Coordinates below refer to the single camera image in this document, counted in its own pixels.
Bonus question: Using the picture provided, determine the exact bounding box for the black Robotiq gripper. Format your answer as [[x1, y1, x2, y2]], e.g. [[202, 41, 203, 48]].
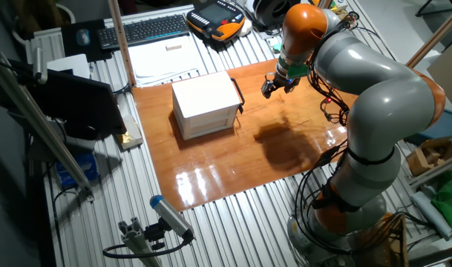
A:
[[261, 72, 301, 99]]

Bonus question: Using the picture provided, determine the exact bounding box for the white drawer cabinet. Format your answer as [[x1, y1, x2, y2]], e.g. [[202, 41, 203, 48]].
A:
[[171, 70, 242, 141]]

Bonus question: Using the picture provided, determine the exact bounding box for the open cardboard box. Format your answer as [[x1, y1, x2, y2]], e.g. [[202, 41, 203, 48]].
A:
[[405, 135, 452, 177]]

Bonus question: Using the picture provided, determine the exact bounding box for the white round object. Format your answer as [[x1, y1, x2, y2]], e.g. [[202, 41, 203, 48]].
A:
[[237, 18, 253, 38]]

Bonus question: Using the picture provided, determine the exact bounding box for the orange black teach pendant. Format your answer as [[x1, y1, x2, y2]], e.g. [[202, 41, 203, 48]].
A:
[[186, 0, 246, 42]]

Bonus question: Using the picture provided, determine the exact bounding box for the glossy wooden board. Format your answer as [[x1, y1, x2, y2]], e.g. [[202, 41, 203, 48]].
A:
[[131, 58, 360, 213]]

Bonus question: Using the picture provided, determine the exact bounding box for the white paper stack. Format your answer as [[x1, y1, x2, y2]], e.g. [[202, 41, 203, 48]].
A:
[[127, 35, 206, 87]]

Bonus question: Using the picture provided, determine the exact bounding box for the black computer keyboard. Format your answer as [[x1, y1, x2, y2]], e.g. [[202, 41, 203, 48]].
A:
[[96, 13, 191, 51]]

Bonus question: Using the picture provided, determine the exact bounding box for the small box with gold foil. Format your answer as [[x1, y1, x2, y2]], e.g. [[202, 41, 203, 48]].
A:
[[116, 113, 144, 151]]

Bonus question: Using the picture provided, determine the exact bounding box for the blue box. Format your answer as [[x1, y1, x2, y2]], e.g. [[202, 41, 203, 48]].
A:
[[403, 109, 452, 145]]

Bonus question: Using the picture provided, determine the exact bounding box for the brown cardboard sheet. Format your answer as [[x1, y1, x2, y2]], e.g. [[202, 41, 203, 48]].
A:
[[427, 44, 452, 119]]

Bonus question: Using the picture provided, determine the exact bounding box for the aluminium bar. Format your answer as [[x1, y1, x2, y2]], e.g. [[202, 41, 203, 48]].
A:
[[409, 151, 452, 188]]

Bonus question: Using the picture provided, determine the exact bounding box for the white paper roll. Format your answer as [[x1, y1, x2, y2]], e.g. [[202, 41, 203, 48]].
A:
[[410, 191, 452, 240]]

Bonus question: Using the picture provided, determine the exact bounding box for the black monitor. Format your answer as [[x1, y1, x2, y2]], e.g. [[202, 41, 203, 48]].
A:
[[8, 59, 127, 141]]

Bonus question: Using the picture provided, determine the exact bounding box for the grey computer mouse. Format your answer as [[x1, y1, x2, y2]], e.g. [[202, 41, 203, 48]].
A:
[[76, 28, 91, 47]]

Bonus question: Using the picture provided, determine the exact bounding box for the short aluminium profile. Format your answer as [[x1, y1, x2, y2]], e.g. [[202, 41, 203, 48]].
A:
[[117, 217, 163, 267]]

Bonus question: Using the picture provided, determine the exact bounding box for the white flat box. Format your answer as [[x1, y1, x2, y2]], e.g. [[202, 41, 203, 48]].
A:
[[46, 53, 91, 79]]

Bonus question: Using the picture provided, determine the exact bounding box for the black mouse pad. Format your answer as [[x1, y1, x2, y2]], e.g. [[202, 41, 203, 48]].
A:
[[60, 19, 114, 63]]

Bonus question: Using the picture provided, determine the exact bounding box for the blue tissue pack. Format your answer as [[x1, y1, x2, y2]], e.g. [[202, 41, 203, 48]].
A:
[[54, 152, 99, 188]]

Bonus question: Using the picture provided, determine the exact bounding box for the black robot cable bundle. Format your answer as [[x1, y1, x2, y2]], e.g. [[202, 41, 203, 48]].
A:
[[290, 10, 364, 257]]

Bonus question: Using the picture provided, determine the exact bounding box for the silver camera with blue end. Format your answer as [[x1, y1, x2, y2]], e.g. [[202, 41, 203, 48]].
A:
[[149, 194, 195, 240]]

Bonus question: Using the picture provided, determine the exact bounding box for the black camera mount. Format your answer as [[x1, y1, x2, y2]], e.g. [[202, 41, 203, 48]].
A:
[[143, 218, 171, 251]]

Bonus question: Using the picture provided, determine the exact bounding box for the black camera cable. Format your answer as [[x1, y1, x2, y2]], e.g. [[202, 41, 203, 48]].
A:
[[102, 231, 195, 260]]

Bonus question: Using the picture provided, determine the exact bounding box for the aluminium frame beam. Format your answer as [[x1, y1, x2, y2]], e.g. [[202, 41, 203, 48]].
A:
[[0, 51, 96, 202]]

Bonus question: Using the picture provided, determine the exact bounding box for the silver depth camera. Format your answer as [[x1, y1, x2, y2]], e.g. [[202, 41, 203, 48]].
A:
[[32, 46, 49, 85]]

